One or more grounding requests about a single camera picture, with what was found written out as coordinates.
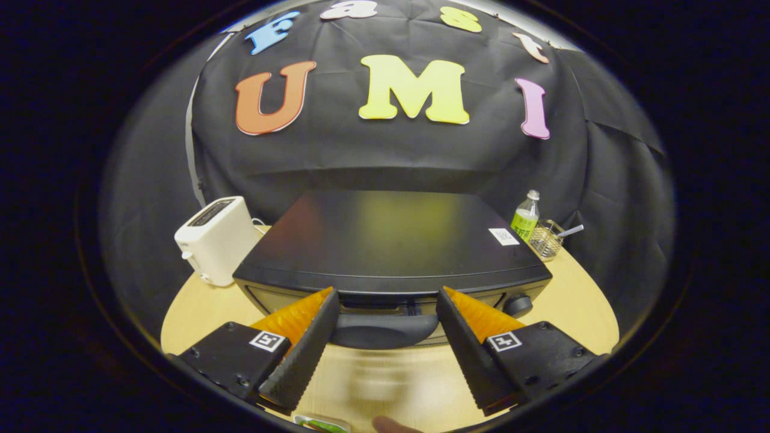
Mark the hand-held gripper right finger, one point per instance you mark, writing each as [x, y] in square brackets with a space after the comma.
[466, 355]

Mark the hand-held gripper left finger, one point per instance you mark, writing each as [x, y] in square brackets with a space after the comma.
[307, 355]

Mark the black toaster oven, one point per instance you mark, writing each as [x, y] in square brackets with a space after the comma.
[385, 240]

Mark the white pop-up toaster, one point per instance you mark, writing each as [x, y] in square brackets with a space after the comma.
[219, 246]

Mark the clear plastic tray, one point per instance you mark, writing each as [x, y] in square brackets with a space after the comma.
[299, 420]

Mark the green label plastic bottle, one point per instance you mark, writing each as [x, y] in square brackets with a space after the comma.
[524, 222]

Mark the metal spoon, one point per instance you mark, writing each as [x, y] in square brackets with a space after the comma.
[571, 230]

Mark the black backdrop cloth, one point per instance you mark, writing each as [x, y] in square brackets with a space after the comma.
[373, 150]

